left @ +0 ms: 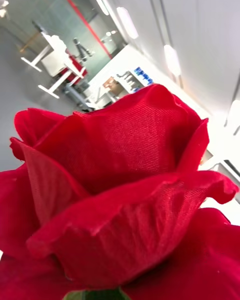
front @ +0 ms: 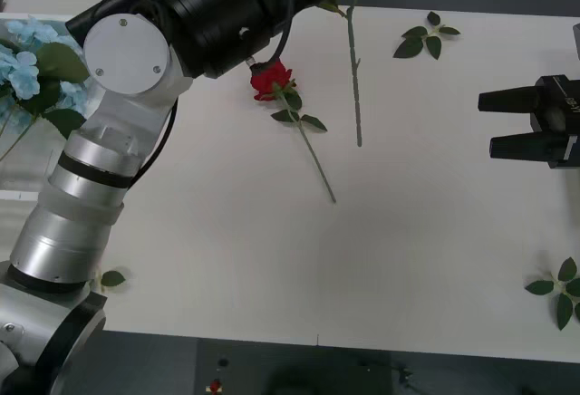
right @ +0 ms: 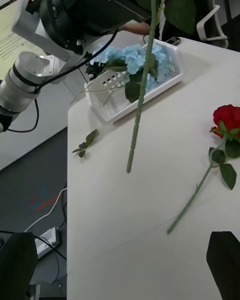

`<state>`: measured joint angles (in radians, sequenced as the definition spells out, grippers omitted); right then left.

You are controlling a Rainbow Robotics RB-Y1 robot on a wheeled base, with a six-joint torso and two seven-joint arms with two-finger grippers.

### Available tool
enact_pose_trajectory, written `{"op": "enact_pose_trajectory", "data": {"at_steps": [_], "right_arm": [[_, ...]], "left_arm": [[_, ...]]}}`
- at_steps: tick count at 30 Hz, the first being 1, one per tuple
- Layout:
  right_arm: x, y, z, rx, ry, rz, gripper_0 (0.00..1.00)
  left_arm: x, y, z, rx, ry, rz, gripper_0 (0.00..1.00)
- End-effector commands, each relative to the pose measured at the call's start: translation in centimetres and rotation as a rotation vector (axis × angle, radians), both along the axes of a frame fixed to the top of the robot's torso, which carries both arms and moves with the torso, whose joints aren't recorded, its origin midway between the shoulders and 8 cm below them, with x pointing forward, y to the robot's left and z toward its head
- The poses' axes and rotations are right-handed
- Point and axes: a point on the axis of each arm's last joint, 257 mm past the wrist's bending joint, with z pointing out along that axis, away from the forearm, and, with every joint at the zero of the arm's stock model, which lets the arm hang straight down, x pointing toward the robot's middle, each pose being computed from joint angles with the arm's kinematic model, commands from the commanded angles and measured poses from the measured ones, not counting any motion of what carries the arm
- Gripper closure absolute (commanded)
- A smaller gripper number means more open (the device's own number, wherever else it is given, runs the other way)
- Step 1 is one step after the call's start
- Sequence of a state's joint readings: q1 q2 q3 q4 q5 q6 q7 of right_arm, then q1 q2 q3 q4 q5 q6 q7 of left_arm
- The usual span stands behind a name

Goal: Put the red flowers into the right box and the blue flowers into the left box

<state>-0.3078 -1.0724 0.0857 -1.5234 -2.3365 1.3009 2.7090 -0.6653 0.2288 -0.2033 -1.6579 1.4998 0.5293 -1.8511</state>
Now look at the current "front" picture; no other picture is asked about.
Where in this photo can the loose green leaf twig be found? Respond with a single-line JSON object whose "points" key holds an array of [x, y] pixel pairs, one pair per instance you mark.
{"points": [[112, 278], [410, 48], [564, 309]]}

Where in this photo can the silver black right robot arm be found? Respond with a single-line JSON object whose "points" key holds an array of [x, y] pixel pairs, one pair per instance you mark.
{"points": [[577, 39]]}

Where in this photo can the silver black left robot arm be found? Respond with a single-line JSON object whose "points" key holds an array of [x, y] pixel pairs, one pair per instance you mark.
{"points": [[122, 55]]}

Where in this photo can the red artificial rose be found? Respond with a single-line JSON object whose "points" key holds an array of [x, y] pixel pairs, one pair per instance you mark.
{"points": [[356, 96], [272, 81]]}

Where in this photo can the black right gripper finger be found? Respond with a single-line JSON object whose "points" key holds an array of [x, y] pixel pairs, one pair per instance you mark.
{"points": [[516, 146], [507, 100]]}

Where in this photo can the shallow white plastic box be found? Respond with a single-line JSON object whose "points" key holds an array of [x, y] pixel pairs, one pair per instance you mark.
{"points": [[22, 168]]}

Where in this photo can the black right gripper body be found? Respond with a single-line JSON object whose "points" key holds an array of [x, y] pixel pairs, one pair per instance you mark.
{"points": [[559, 118]]}

